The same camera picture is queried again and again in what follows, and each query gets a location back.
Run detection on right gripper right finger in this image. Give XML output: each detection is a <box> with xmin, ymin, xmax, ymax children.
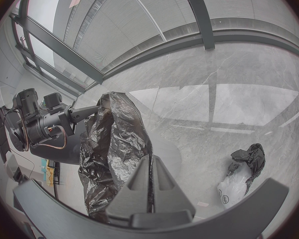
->
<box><xmin>152</xmin><ymin>156</ymin><xmax>196</xmax><ymax>219</ymax></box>

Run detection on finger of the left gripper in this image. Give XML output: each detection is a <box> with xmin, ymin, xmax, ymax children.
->
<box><xmin>70</xmin><ymin>105</ymin><xmax>100</xmax><ymax>125</ymax></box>

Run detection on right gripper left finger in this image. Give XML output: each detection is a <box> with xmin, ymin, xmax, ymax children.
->
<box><xmin>105</xmin><ymin>155</ymin><xmax>150</xmax><ymax>222</ymax></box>

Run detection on black plastic bag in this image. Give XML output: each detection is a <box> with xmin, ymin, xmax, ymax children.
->
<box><xmin>78</xmin><ymin>91</ymin><xmax>154</xmax><ymax>224</ymax></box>

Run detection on crumpled black plastic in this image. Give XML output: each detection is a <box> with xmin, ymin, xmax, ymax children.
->
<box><xmin>227</xmin><ymin>143</ymin><xmax>266</xmax><ymax>197</ymax></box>

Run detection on clear printed wrapper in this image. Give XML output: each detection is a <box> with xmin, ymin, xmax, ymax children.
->
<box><xmin>217</xmin><ymin>163</ymin><xmax>252</xmax><ymax>210</ymax></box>

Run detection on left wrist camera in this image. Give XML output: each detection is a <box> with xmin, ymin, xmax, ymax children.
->
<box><xmin>43</xmin><ymin>93</ymin><xmax>63</xmax><ymax>114</ymax></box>

